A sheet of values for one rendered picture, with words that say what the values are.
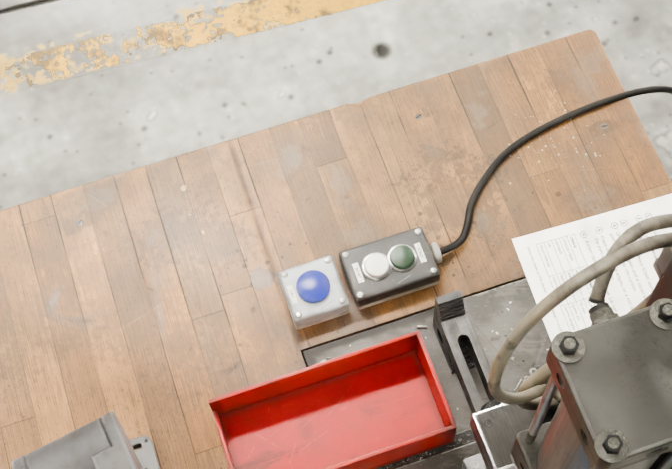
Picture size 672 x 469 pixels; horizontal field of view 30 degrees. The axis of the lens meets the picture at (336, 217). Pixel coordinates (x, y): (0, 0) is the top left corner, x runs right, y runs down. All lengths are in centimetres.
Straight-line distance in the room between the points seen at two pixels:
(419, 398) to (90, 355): 39
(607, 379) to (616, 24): 201
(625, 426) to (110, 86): 204
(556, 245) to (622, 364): 70
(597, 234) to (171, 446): 57
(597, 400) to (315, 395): 67
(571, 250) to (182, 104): 133
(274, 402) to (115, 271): 26
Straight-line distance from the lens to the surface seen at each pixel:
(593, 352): 85
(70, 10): 287
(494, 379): 97
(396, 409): 145
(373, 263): 148
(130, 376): 150
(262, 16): 279
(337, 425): 145
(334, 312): 148
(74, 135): 270
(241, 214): 156
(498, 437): 121
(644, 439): 84
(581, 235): 155
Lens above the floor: 230
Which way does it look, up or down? 65 degrees down
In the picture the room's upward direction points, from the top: 4 degrees counter-clockwise
